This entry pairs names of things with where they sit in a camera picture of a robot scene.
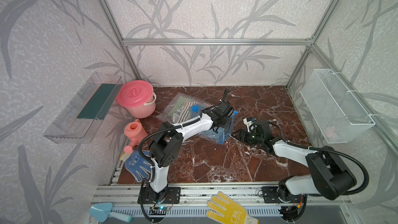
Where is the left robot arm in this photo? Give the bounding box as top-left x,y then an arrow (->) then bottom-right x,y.
138,100 -> 233,194

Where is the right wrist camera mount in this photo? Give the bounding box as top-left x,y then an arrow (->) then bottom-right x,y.
243,117 -> 257,133

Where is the pink bucket with lid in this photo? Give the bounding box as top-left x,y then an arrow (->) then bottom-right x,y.
116,80 -> 157,119

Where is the pink watering can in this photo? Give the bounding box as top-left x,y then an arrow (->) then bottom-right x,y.
124,119 -> 148,153

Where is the blue vacuum valve cap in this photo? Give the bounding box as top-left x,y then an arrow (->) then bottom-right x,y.
190,105 -> 201,114

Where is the aluminium mounting rail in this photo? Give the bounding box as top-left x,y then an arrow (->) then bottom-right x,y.
90,183 -> 349,217

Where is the yellow dotted work glove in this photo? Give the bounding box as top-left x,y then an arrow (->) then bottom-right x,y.
206,192 -> 259,224

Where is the clear plastic vacuum bag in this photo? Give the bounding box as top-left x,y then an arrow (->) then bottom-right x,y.
155,92 -> 238,145

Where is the clear acrylic wall shelf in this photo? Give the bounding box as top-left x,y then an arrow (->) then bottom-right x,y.
44,72 -> 123,144

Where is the blue tank top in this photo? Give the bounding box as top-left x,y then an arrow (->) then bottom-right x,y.
199,113 -> 236,145

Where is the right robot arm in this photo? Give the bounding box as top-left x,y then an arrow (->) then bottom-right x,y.
231,118 -> 370,202

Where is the black white striped garment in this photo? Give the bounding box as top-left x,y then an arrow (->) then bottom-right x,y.
167,100 -> 200,123

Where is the white wire mesh basket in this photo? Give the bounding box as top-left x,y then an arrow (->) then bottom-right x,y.
301,68 -> 376,144

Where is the blue dotted work glove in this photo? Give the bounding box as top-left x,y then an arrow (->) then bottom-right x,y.
124,150 -> 152,183

